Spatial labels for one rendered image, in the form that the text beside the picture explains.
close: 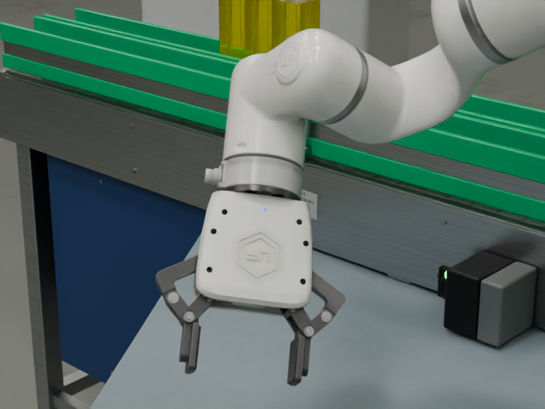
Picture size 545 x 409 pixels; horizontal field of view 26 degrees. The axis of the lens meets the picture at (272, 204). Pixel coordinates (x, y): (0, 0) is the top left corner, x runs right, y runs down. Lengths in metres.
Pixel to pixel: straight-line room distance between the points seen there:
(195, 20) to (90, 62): 1.36
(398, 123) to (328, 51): 0.11
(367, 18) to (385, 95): 2.14
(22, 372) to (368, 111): 2.03
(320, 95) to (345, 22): 2.19
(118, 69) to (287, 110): 0.91
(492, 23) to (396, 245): 0.69
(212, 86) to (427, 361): 0.59
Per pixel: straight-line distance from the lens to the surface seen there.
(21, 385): 2.91
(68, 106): 2.02
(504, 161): 1.47
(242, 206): 1.04
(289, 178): 1.05
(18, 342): 3.11
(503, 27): 0.93
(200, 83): 1.78
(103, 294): 2.12
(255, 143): 1.05
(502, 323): 1.42
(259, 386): 1.34
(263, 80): 1.05
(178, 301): 1.03
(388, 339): 1.45
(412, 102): 1.07
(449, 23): 0.94
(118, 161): 1.95
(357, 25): 3.19
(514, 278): 1.42
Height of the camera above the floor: 1.42
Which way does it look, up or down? 21 degrees down
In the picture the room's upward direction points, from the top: straight up
